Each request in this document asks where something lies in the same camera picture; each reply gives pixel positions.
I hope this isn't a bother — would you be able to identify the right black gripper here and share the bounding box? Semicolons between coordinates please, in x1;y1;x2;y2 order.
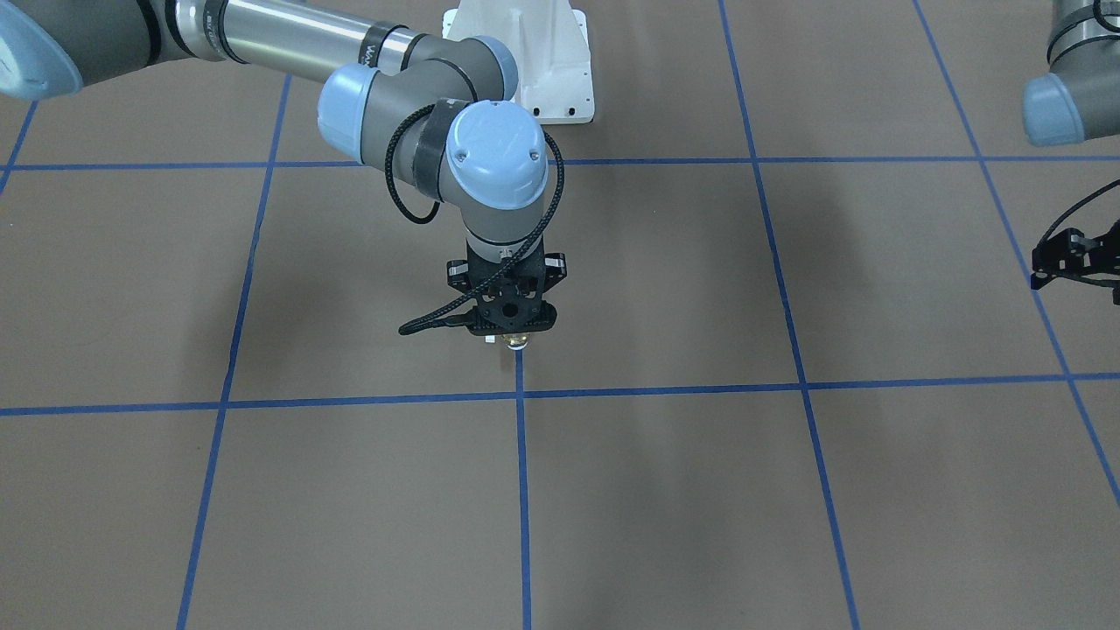
447;241;568;303

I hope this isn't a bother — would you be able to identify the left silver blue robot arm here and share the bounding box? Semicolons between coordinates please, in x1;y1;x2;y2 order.
1021;1;1119;147

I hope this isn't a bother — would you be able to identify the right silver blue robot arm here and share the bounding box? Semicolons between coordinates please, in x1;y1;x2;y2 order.
3;1;564;296

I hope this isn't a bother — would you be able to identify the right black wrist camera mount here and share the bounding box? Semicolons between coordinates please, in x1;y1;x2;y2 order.
460;258;567;336

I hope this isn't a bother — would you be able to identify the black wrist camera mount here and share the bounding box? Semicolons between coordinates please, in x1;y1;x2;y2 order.
460;258;567;336
1029;223;1119;305

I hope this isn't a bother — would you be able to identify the black camera cable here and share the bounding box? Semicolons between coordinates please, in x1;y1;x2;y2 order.
1036;178;1120;250
384;98;566;337

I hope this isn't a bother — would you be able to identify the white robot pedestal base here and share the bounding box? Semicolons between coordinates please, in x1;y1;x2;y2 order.
444;1;596;126

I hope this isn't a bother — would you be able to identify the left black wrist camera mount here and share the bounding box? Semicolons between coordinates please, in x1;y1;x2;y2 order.
1029;223;1119;305

